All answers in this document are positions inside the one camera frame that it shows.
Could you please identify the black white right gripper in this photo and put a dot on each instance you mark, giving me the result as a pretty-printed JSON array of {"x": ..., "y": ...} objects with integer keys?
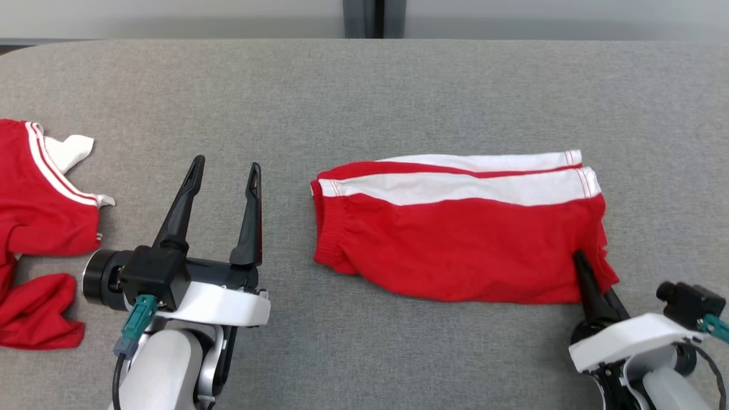
[{"x": 632, "y": 339}]

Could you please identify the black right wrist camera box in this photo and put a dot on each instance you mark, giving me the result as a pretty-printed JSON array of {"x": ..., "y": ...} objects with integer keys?
[{"x": 686, "y": 302}]

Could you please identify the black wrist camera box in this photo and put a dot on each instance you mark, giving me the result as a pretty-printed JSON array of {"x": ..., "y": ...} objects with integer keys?
[
  {"x": 154, "y": 276},
  {"x": 686, "y": 302}
]

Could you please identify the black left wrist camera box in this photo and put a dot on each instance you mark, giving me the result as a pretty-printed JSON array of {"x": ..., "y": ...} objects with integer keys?
[{"x": 154, "y": 276}]

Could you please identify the red shorts with white stripe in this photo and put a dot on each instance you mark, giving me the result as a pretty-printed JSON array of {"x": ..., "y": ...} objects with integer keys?
[{"x": 455, "y": 245}]

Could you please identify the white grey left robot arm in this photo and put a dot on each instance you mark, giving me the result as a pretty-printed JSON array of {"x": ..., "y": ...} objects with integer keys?
[{"x": 165, "y": 370}]

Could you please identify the grey metal upright post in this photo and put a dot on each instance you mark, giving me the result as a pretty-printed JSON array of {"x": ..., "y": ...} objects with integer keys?
[{"x": 364, "y": 17}]

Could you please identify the red basketball jersey white trim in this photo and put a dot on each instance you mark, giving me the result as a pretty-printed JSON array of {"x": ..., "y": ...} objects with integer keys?
[{"x": 40, "y": 216}]

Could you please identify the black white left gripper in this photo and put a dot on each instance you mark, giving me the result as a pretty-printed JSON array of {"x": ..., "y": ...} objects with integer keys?
[{"x": 222, "y": 304}]

